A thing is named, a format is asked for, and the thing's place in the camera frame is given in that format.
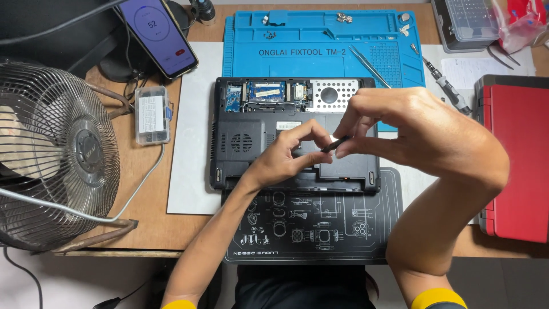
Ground black floor cable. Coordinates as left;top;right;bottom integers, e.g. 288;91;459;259
2;246;44;309

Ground black phone stand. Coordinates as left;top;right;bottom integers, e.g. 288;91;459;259
98;0;190;84

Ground white paper sheet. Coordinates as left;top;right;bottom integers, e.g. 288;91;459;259
441;57;499;91

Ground person's black clothing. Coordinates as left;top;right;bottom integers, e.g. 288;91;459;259
146;263;412;309

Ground small black bottle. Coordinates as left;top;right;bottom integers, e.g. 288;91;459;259
190;0;217;25

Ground black laptop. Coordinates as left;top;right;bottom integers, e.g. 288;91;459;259
209;76;382;193

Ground black printed desk mat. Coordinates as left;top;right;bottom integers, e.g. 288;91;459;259
222;167;404;264

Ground person's left hand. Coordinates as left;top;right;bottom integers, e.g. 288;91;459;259
244;119;334;190

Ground black power plug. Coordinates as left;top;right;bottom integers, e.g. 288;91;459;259
92;296;123;309

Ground grey fan cable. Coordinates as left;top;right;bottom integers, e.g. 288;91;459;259
0;143;166;224

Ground white table sheet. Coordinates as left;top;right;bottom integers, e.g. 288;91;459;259
166;41;537;225

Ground red laptop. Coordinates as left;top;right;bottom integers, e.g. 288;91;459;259
474;75;549;245

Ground black smartphone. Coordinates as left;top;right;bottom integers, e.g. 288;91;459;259
118;0;200;80

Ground grey precision screwdriver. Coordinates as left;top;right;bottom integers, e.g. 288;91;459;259
422;56;473;116

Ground small black screwdriver tool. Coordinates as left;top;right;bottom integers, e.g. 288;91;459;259
320;135;352;154

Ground grey screwdriver bit case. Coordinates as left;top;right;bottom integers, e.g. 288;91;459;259
431;0;503;54

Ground yellow right sleeve cuff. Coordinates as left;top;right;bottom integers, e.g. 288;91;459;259
410;288;468;309

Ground person's right hand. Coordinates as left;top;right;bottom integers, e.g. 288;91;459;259
333;87;511;190

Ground metal cage desk fan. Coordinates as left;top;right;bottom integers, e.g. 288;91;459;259
0;59;139;255

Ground silver metal tweezers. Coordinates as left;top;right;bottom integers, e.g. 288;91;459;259
348;45;392;90

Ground clear plastic bag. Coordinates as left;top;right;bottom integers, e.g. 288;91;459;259
492;0;549;55

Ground clear plastic screw box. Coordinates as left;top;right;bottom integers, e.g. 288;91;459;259
134;85;174;146

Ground blue silicone repair mat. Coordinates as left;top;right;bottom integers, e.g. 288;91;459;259
222;9;426;132

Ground black tweezers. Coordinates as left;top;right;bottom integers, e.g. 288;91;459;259
486;42;522;70

